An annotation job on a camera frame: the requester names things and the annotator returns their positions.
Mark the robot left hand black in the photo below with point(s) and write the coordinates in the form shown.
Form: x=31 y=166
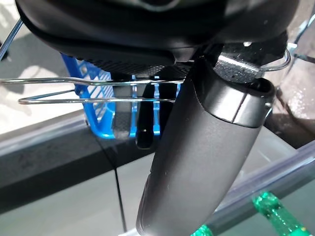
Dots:
x=197 y=147

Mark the blue plastic shopping basket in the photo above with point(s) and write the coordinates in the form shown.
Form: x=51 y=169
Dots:
x=94 y=118

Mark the green Sprite bottle yellow cap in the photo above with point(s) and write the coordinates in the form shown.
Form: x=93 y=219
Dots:
x=268 y=204
x=203 y=231

